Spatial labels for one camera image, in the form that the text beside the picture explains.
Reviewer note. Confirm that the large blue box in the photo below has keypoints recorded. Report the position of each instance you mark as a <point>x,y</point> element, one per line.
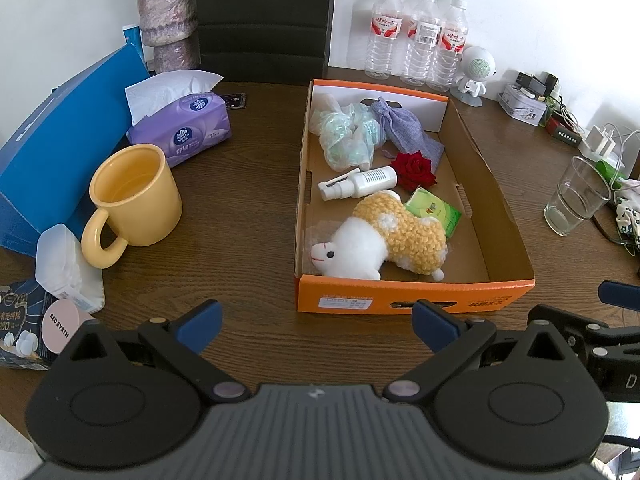
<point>50,150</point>

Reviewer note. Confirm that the clear glass cup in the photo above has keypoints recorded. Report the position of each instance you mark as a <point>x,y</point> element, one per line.
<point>575,200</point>

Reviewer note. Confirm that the clear water bottle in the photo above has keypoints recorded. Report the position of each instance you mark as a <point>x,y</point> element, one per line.
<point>420,45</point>
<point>382,35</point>
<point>447,52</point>

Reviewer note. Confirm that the pale printed tin box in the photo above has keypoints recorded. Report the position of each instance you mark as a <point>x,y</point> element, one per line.
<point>520,107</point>

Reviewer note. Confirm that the green spray bottle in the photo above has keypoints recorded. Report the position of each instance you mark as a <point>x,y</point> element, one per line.
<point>552,105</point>

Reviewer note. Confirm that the brown wooden desktop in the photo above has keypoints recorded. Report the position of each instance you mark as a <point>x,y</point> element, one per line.
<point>240,200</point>

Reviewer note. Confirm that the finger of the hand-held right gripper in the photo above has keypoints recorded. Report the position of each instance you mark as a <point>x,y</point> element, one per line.
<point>620,294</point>
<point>570,325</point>

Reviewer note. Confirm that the black headband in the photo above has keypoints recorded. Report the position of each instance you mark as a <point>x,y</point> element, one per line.
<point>612,237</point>

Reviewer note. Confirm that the white yellow alpaca plush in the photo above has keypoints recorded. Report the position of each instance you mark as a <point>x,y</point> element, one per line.
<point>360,245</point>

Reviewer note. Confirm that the white spray bottle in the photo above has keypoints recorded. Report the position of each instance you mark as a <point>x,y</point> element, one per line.
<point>372,180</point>

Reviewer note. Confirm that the yellow mug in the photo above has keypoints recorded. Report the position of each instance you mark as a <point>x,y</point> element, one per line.
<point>145,215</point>

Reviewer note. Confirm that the dark blue cotton pad packet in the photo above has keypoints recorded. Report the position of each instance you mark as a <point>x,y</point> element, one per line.
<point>20,320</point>

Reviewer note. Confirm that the bright green object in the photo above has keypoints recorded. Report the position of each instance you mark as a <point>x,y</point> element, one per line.
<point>612,170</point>

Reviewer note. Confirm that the floral cloth pile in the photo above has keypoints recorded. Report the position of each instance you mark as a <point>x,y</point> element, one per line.
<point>629,215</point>

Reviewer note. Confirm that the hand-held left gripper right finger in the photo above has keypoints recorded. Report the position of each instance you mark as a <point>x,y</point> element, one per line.
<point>435,327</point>

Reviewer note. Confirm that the pink round lid jar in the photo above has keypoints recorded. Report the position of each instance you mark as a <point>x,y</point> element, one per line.
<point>62,322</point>

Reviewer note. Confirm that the white power strip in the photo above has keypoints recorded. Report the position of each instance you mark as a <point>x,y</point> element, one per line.
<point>590,155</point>

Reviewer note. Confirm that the iridescent green scrunchie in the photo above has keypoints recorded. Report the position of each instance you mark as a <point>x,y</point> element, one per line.
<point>345,140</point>

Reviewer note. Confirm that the red rose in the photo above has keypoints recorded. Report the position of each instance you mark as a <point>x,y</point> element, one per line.
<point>412,167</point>

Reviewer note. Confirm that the orange cardboard box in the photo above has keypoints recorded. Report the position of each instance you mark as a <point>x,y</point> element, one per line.
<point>380,297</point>

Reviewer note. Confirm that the white robot figure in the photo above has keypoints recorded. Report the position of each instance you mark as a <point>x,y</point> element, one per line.
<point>477,65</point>

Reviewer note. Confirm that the white cotton swab box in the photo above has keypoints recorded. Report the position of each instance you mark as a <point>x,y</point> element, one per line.
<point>60,265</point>

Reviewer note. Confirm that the small black card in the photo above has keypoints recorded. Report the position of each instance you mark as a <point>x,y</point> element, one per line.
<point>236,101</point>

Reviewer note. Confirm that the purple tissue pack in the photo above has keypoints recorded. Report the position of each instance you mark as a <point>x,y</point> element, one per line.
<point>195,125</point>

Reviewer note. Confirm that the dark printed box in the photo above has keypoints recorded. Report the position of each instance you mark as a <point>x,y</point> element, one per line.
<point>565,135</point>

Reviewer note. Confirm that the mottled purple vase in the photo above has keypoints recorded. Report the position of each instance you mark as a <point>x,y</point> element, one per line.
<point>165,10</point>

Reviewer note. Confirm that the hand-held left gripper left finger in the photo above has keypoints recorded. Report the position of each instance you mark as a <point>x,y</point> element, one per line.
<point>202,327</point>

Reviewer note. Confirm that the white charger plug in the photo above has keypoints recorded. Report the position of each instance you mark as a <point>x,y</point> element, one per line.
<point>597,140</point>
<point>610,146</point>

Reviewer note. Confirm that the green tissue packet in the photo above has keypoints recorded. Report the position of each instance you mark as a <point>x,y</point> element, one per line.
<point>432,210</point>

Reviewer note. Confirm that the small blue box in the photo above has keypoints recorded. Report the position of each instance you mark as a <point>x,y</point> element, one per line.
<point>132,42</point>

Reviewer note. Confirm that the black paper bag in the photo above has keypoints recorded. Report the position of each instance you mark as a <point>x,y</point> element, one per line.
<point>260,20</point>

